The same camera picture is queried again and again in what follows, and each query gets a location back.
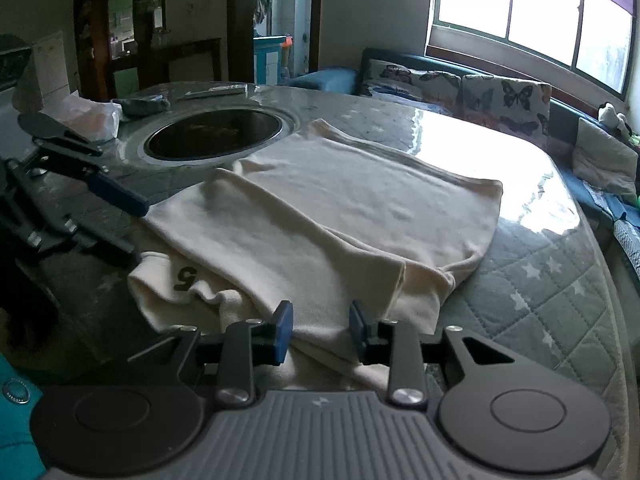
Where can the blue white cabinet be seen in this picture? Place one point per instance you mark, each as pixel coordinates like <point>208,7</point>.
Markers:
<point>268,58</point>

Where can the dark wooden side table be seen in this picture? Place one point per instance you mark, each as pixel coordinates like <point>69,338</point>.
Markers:
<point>153,66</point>

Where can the white plush toy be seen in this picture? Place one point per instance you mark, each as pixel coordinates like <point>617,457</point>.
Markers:
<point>613,121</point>

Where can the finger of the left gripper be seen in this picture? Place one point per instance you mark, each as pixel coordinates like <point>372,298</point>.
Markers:
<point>45,236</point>

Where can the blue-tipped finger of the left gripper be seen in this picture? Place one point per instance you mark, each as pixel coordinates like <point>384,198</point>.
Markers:
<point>63,151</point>

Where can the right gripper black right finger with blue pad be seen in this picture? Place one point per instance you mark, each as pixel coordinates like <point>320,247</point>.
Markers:
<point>405,351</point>

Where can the butterfly print pillow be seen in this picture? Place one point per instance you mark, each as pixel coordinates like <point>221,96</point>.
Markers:
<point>520,107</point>
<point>383,79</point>

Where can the plain grey cushion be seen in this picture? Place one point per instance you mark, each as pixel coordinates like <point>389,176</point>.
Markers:
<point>603,161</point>

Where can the window with green frame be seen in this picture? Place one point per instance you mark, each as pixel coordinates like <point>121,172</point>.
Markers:
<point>593,39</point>

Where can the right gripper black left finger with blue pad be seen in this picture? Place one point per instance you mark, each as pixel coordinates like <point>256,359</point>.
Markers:
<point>236,352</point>

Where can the cream white garment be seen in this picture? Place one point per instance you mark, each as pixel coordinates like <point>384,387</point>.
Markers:
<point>319,219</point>

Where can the blue sofa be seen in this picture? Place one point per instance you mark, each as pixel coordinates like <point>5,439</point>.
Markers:
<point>614,217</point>

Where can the white plastic bag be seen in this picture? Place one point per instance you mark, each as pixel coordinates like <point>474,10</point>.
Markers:
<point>73,117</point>

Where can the right butterfly print pillow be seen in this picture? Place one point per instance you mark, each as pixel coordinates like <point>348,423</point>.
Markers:
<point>520,107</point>

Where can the round black induction cooktop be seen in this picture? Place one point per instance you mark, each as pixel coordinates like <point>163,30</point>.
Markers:
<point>204,137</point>

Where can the left butterfly print pillow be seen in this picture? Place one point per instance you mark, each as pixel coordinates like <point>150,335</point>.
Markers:
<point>383,79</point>

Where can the flat dark remote box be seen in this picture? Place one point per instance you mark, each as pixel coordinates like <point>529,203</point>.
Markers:
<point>216,92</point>

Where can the crumpled blue grey cloth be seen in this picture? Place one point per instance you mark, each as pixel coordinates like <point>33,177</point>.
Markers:
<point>143,106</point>

